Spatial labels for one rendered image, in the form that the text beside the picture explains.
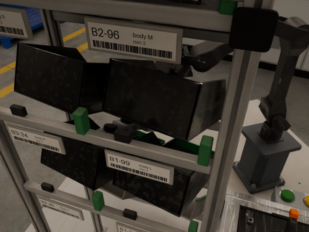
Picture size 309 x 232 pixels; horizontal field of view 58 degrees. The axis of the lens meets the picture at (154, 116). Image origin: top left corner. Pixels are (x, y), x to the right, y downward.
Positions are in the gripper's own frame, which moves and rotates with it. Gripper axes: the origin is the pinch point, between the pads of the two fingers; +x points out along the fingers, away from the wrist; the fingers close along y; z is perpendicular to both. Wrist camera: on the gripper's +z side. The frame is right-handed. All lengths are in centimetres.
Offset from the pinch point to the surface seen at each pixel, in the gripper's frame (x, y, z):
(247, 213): 2.7, 28.5, -32.4
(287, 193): -10, 37, -36
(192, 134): 17.2, 20.3, 23.3
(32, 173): 9, -128, -130
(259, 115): -57, 18, -61
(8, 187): 26, -133, -125
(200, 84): 14.1, 20.2, 29.0
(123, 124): 8.5, -2.0, 2.5
